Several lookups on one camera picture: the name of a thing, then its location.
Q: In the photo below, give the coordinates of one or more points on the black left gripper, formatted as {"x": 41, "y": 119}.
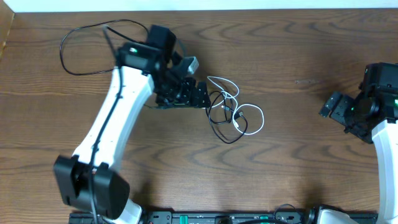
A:
{"x": 185, "y": 99}

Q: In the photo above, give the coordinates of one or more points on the brown cardboard panel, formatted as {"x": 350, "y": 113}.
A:
{"x": 6, "y": 19}

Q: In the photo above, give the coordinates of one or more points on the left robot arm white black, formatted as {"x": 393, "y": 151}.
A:
{"x": 89, "y": 180}

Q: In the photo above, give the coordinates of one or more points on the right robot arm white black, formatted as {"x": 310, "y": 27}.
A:
{"x": 380, "y": 81}

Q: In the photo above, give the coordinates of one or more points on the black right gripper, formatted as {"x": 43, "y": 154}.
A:
{"x": 338, "y": 114}

